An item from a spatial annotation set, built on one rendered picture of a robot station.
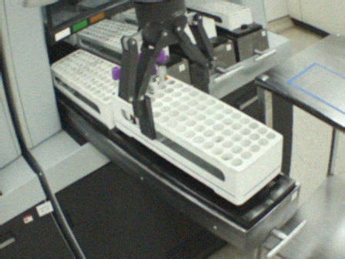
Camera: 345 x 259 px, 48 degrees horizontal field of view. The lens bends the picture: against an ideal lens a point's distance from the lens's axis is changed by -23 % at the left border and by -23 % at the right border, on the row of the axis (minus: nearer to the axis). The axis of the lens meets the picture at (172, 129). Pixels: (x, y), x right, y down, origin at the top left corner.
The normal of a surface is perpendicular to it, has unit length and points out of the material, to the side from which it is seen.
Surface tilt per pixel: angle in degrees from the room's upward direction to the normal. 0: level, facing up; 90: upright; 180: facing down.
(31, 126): 90
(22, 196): 90
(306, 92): 0
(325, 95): 0
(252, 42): 90
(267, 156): 90
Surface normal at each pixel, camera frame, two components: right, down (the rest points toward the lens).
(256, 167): 0.63, 0.38
